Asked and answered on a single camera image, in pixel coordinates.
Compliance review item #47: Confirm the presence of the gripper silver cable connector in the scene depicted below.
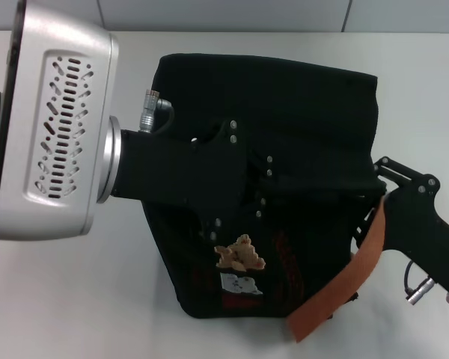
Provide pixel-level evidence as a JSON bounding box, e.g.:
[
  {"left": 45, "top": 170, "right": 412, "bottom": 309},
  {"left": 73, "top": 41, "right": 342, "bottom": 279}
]
[
  {"left": 137, "top": 88, "right": 176, "bottom": 135},
  {"left": 401, "top": 259, "right": 442, "bottom": 304}
]

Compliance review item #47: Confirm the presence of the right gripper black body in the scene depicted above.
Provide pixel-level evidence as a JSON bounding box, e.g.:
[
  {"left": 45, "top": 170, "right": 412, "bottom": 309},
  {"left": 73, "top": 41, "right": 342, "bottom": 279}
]
[{"left": 382, "top": 173, "right": 449, "bottom": 295}]

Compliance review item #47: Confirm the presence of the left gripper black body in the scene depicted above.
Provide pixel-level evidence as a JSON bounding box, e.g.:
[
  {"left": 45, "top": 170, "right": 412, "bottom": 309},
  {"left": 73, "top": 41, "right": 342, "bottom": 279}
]
[{"left": 111, "top": 117, "right": 248, "bottom": 241}]

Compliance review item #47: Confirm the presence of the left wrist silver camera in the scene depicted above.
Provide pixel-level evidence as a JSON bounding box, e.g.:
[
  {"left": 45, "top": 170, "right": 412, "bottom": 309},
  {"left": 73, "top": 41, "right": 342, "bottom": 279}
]
[{"left": 0, "top": 0, "right": 120, "bottom": 241}]

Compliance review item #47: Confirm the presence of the black food bag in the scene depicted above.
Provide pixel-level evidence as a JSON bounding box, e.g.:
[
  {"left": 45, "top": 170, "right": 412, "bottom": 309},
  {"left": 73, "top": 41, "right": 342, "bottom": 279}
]
[{"left": 139, "top": 52, "right": 389, "bottom": 343}]

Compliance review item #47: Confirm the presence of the left gripper silver cable connector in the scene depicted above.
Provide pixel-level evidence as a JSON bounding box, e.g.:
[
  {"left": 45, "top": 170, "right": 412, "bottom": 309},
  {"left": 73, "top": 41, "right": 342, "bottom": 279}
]
[{"left": 137, "top": 88, "right": 176, "bottom": 135}]

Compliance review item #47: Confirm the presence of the right gripper silver cable connector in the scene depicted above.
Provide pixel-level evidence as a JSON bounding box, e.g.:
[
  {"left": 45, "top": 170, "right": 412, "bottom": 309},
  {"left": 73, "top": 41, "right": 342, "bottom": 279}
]
[{"left": 401, "top": 259, "right": 442, "bottom": 304}]

